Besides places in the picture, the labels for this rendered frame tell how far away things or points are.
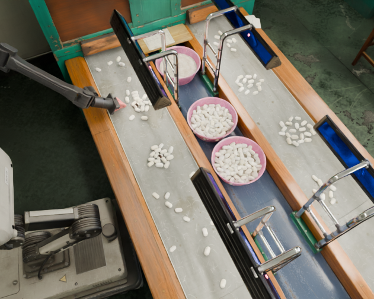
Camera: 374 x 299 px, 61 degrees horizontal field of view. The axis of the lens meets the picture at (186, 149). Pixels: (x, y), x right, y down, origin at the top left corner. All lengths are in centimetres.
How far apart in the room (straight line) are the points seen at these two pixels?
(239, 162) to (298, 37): 211
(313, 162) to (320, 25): 222
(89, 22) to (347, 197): 162
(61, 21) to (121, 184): 95
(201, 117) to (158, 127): 24
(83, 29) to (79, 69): 22
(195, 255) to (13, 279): 92
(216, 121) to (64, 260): 104
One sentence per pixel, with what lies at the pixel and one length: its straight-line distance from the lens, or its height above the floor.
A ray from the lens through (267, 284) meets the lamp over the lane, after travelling 106.
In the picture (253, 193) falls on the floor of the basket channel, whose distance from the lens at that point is 161.
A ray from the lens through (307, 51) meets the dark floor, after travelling 337.
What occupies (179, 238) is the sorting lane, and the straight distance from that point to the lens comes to 144.
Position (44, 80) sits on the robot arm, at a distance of 161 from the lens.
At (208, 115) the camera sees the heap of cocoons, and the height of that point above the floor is 75.
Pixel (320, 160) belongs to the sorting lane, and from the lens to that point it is 172.
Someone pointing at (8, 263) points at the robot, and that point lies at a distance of 190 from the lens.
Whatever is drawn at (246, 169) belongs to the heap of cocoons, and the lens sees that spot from 160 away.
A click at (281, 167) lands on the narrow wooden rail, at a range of 160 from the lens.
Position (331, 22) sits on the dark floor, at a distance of 378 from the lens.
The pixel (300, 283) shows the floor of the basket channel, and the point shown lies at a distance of 155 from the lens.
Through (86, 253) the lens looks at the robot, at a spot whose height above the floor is 48.
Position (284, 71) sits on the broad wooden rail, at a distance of 199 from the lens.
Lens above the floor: 213
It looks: 60 degrees down
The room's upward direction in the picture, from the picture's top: 1 degrees clockwise
